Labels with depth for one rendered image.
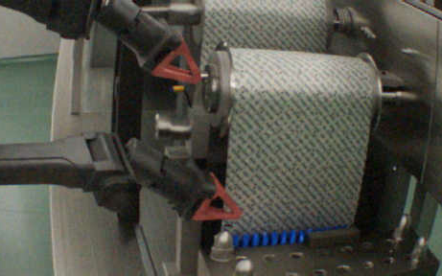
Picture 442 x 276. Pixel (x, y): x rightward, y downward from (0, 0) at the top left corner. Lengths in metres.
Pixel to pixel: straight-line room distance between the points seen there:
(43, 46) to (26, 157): 5.79
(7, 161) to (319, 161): 0.52
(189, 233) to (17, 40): 5.60
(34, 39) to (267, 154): 5.69
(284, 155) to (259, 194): 0.07
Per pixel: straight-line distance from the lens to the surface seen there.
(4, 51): 6.77
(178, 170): 1.08
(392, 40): 1.26
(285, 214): 1.17
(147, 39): 1.06
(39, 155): 0.96
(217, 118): 1.12
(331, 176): 1.17
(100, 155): 1.02
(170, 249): 1.38
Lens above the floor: 1.56
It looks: 19 degrees down
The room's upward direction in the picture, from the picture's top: 4 degrees clockwise
